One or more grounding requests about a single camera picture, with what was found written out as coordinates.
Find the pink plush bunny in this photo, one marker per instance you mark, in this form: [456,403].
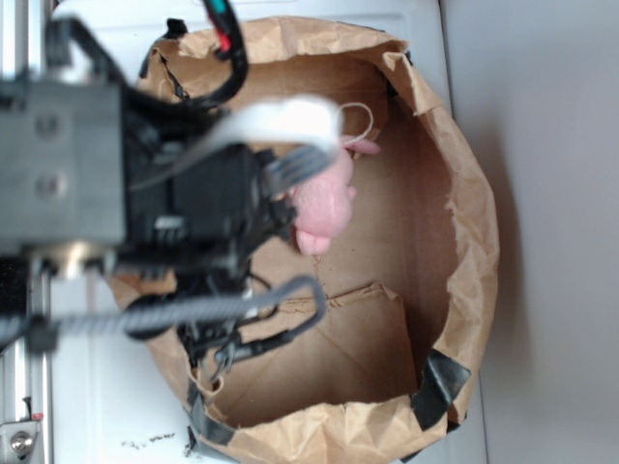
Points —
[324,203]

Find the white plastic tray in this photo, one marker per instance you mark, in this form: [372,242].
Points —
[110,404]

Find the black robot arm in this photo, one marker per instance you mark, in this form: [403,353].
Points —
[99,175]

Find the brown paper bag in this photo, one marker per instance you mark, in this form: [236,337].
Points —
[411,284]

